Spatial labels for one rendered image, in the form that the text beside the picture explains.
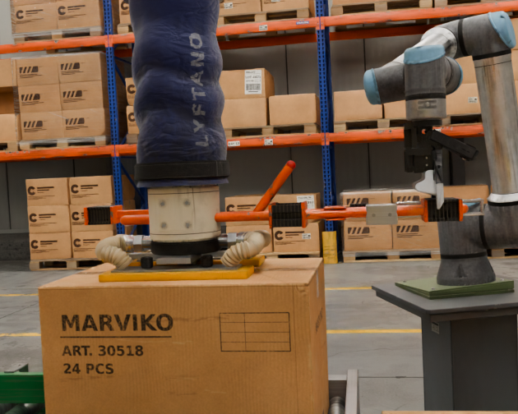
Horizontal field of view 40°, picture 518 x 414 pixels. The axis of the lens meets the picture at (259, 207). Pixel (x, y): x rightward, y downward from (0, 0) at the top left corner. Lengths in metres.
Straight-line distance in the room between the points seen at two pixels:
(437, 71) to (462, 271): 0.93
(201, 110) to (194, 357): 0.55
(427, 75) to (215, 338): 0.74
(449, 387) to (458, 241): 0.47
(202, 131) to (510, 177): 1.08
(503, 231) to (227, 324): 1.12
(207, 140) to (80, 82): 7.94
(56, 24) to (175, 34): 8.17
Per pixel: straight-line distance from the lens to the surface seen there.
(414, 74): 1.63
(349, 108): 8.76
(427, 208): 1.61
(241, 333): 1.50
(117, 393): 1.61
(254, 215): 1.63
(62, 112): 9.60
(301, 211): 1.61
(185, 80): 1.61
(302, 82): 10.15
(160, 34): 1.63
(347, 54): 10.15
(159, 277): 1.58
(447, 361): 2.40
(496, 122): 2.29
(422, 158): 1.63
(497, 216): 2.35
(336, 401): 1.99
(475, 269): 2.39
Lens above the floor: 1.18
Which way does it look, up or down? 3 degrees down
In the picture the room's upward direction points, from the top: 3 degrees counter-clockwise
